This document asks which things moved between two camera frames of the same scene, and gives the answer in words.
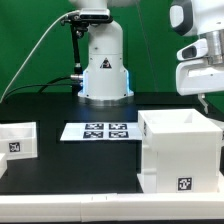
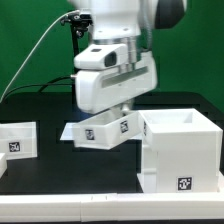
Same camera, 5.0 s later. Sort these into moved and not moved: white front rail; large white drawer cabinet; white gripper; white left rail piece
Moved: white gripper
Not moved: large white drawer cabinet; white front rail; white left rail piece
